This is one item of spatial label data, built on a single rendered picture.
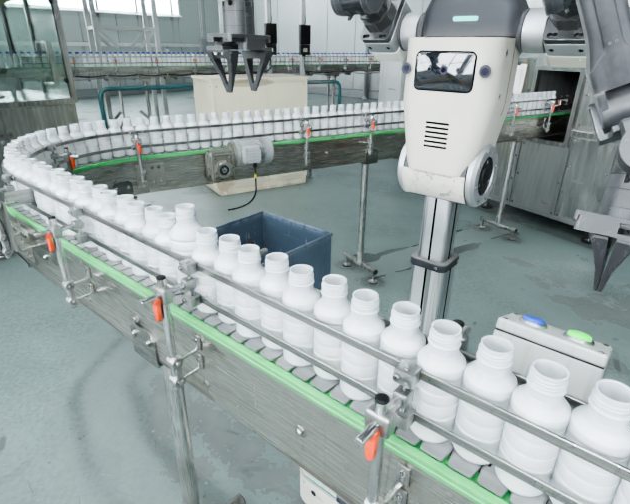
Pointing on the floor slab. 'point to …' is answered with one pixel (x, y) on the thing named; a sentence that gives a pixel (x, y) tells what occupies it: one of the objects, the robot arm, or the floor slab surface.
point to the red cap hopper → (130, 45)
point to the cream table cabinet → (206, 93)
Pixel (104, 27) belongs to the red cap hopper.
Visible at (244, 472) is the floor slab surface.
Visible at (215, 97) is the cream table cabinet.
